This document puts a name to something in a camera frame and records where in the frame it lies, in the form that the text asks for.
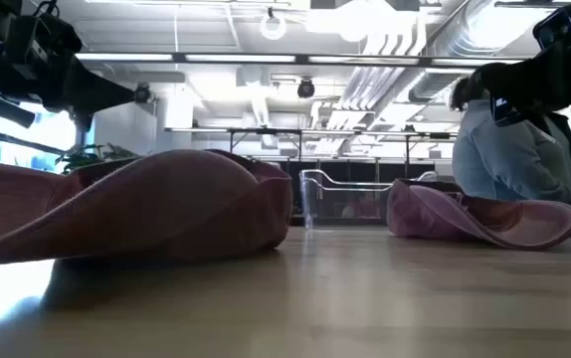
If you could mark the clear plastic bin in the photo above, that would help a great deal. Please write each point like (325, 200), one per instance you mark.
(310, 199)

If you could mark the silver ventilation duct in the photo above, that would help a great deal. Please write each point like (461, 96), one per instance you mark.
(464, 35)

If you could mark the black round ceiling camera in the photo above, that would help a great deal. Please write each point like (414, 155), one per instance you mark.
(142, 93)
(306, 88)

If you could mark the long ceiling light strip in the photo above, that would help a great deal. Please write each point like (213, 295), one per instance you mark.
(241, 58)

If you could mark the green plant in white pot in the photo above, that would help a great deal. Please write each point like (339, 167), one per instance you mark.
(91, 156)

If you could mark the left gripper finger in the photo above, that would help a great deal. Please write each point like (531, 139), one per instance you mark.
(91, 89)

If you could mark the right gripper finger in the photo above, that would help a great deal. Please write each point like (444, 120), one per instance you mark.
(519, 84)

